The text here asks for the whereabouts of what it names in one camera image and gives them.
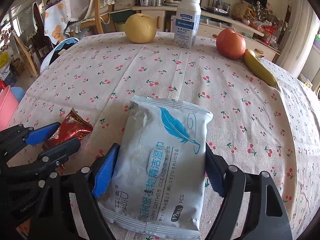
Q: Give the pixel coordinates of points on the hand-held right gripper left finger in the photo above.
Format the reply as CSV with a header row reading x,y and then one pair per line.
x,y
105,172

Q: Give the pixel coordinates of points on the green waste bin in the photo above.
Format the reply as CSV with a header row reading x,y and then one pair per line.
x,y
121,27

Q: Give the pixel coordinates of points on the white plastic bottle blue label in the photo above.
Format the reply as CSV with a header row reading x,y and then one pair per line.
x,y
187,22

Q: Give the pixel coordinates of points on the bag of oranges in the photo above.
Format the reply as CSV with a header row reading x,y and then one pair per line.
x,y
255,23

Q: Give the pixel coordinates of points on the brown paper snack bag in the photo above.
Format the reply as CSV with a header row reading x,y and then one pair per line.
x,y
238,10

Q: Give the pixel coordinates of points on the yellow pear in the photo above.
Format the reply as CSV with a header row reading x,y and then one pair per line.
x,y
140,28

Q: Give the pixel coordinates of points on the yellow banana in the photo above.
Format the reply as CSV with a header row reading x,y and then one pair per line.
x,y
260,67

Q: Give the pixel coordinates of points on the blue plastic container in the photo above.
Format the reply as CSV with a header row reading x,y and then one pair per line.
x,y
18,93

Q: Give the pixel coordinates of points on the white curtain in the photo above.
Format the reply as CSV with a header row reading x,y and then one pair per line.
x,y
300,35

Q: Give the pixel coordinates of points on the grey knit chair cover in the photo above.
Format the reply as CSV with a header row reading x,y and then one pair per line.
x,y
27,20

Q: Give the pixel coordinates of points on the dark wooden chair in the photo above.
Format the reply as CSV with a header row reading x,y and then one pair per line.
x,y
41,47

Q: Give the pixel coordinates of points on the dark red foil wrapper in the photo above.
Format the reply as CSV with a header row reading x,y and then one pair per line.
x,y
75,130

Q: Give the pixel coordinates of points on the orange print tablecloth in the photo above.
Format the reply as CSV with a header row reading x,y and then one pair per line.
x,y
56,30

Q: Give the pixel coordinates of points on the cream television cabinet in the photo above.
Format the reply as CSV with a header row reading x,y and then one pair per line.
x,y
207,27

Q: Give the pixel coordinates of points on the light wooden chair with cloths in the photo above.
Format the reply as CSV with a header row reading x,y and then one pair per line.
x,y
97,17

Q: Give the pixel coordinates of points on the red gift basket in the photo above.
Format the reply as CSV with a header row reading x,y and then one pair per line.
x,y
270,36

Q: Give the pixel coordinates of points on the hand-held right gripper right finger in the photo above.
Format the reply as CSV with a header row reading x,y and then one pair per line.
x,y
215,175

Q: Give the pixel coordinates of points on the pink plastic bucket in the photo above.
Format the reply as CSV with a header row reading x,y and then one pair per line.
x,y
6,107

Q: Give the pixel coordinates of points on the blue grey backpack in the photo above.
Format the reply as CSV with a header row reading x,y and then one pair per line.
x,y
62,47

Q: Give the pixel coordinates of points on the white blue wet wipes pack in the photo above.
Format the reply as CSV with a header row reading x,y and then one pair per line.
x,y
160,160

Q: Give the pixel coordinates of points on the white lace cloth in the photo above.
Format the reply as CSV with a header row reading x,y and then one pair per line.
x,y
80,2

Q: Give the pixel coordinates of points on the cherry print tablecloth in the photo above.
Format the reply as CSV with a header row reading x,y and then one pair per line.
x,y
175,80

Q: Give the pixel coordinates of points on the red apple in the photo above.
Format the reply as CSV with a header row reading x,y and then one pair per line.
x,y
231,43

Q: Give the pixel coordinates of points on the row of small silver bottles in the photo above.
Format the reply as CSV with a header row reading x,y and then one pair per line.
x,y
151,0

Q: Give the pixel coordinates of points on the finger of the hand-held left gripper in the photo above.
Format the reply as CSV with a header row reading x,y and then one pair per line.
x,y
42,133
62,152

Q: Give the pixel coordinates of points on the dried flower bunch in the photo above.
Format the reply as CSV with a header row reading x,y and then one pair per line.
x,y
272,15

